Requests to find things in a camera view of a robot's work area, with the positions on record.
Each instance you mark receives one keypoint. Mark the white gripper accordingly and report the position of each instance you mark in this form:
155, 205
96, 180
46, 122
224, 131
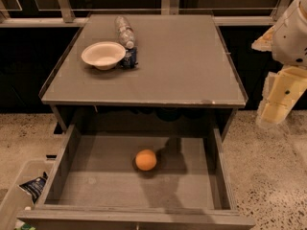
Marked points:
290, 39

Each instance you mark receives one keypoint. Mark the orange fruit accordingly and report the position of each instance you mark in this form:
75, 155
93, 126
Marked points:
145, 160

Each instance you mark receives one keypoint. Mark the grey cabinet with counter top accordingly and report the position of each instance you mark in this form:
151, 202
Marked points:
181, 62

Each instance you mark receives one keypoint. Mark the open grey top drawer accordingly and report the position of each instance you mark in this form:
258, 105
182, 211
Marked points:
95, 185

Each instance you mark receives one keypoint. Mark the small dark blue can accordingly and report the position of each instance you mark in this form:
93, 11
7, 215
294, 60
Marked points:
129, 61

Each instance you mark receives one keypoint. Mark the clear plastic water bottle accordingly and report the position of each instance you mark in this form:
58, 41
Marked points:
125, 32

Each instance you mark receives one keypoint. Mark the white paper bowl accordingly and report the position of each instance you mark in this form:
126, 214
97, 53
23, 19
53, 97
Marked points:
103, 55

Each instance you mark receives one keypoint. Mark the blue snack bag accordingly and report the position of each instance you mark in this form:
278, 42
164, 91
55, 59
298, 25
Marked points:
34, 187

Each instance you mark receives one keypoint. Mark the clear plastic storage bin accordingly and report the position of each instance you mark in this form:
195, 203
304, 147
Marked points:
17, 200

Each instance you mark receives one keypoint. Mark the green packet in bin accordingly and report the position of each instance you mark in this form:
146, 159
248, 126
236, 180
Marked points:
21, 225

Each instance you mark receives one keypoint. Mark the metal window frame rail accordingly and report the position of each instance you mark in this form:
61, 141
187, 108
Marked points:
65, 16

